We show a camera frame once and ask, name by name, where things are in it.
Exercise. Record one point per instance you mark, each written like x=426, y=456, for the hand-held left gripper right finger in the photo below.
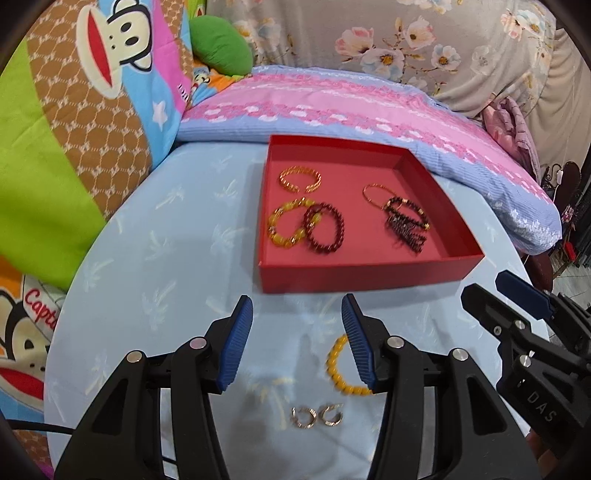
x=360, y=346

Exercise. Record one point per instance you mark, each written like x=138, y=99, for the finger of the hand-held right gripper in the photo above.
x=489, y=309
x=524, y=288

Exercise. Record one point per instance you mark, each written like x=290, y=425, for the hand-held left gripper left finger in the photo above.
x=235, y=344

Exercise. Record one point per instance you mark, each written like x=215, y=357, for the red cardboard box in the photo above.
x=369, y=272

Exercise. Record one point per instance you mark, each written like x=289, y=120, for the thin gold bangle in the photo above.
x=369, y=186

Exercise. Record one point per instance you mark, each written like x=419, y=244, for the light blue palm print tablecloth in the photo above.
x=184, y=254

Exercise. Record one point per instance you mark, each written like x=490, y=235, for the dark brown chair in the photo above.
x=572, y=182

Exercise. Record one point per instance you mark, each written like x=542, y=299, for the pink folded cloth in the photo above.
x=510, y=124

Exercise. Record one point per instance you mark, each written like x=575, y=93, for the pink and blue quilt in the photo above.
x=346, y=106

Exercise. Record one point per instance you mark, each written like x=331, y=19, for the monkey print blanket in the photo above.
x=69, y=138

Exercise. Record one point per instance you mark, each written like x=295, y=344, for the green pillow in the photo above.
x=221, y=46

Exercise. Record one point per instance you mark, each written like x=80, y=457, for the grey floral blanket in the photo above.
x=323, y=23

